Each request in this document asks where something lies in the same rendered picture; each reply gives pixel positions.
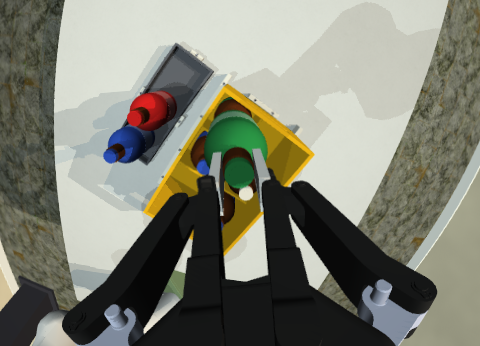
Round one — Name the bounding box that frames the green bottle with pale green label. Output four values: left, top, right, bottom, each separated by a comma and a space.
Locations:
204, 110, 268, 188

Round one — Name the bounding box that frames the red bottle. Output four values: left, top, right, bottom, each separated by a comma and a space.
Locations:
127, 91, 177, 131

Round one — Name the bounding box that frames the brown bottle with green cap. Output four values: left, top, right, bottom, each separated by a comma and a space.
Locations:
214, 97, 252, 118

